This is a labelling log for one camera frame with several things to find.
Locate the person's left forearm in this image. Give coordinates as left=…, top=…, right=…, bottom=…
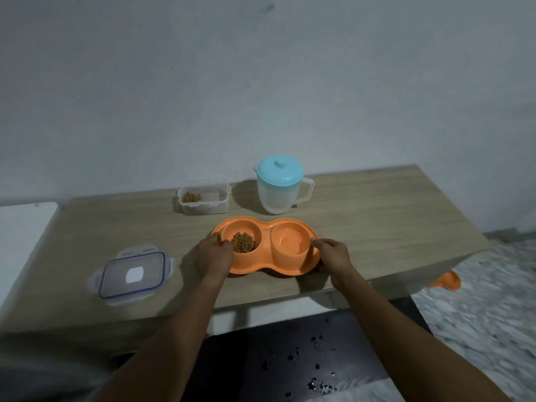
left=90, top=270, right=229, bottom=402

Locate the clear container lid blue seal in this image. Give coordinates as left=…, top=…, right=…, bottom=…
left=87, top=245, right=176, bottom=307

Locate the person's left hand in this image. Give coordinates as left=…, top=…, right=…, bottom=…
left=195, top=233, right=234, bottom=283

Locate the person's right hand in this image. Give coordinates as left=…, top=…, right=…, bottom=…
left=310, top=238, right=356, bottom=291

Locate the brown pet kibble in bowl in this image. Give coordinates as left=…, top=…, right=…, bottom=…
left=231, top=232, right=256, bottom=253

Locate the orange plastic object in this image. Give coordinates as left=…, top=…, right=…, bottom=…
left=429, top=270, right=461, bottom=292

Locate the orange double pet bowl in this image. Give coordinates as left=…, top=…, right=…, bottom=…
left=210, top=217, right=322, bottom=276

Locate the person's right forearm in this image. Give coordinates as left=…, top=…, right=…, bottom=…
left=333, top=272, right=513, bottom=402

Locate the clear plastic food container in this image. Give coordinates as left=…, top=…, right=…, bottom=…
left=177, top=180, right=232, bottom=216

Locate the clear pitcher with blue lid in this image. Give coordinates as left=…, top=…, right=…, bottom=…
left=254, top=154, right=315, bottom=215

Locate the wooden table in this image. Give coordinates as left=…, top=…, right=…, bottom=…
left=0, top=164, right=491, bottom=356

